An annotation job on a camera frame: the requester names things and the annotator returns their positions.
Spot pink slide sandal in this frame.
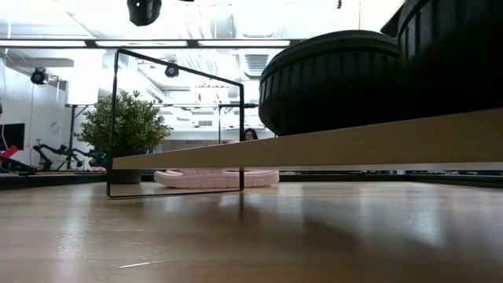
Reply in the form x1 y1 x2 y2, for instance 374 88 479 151
153 168 281 189

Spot black background pole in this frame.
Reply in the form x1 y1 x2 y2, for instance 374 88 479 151
68 104 79 160

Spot black wall monitor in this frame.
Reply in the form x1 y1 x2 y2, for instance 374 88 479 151
0 123 26 152

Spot black background stand frame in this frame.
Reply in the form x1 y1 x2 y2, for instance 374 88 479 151
218 103 259 145

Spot black aluminium table frame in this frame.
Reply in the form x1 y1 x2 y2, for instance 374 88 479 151
0 171 503 189

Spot wooden shelf with black frame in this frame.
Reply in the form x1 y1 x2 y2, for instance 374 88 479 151
106 48 503 199

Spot green potted plant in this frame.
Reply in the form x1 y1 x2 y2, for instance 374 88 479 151
76 90 174 185

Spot black overhead crossbar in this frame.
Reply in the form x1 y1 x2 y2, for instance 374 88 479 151
0 39 303 50

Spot black slide sandal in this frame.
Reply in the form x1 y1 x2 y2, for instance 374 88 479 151
258 30 402 137
396 0 503 119

